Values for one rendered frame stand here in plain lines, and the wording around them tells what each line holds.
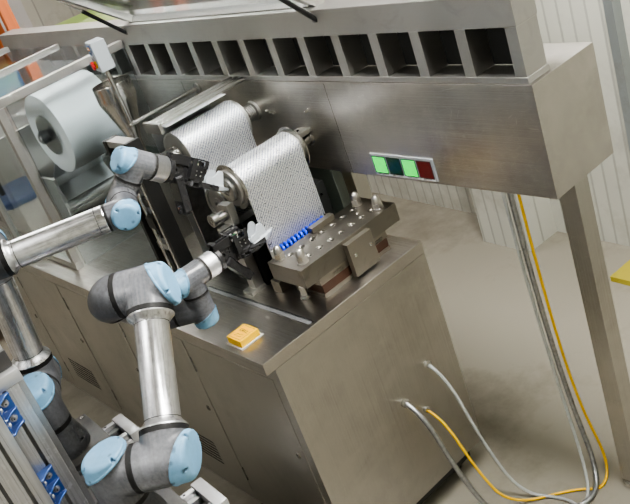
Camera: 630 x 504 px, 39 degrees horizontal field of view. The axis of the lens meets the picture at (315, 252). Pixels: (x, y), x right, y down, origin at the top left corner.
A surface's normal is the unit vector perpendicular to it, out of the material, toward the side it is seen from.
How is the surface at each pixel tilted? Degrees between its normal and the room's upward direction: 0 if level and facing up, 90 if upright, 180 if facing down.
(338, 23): 90
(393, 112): 90
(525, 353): 0
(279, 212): 90
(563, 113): 90
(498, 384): 0
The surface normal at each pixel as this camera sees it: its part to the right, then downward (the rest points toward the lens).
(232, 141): 0.64, 0.18
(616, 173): -0.75, 0.50
